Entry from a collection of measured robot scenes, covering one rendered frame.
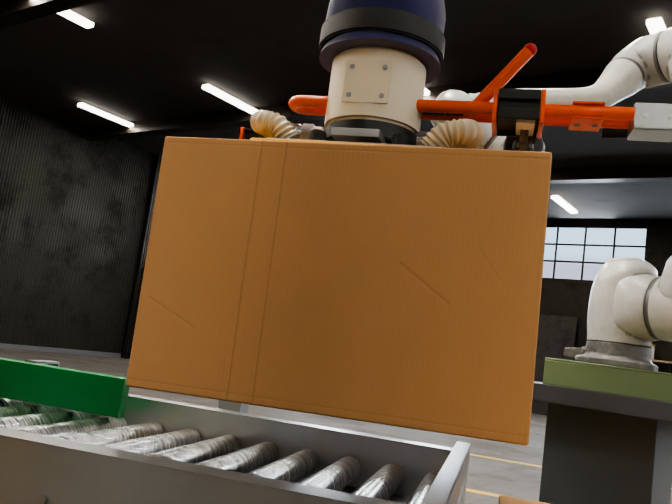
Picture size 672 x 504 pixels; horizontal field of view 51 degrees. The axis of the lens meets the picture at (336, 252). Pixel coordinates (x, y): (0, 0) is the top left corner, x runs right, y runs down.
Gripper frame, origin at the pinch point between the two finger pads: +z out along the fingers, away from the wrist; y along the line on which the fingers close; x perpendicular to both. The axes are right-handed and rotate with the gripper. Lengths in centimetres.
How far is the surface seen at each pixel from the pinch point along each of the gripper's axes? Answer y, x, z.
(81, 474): 64, 50, 34
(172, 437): 66, 63, -17
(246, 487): 62, 28, 34
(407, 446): 61, 17, -31
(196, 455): 67, 53, -8
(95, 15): -279, 468, -517
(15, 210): -107, 792, -853
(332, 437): 62, 33, -31
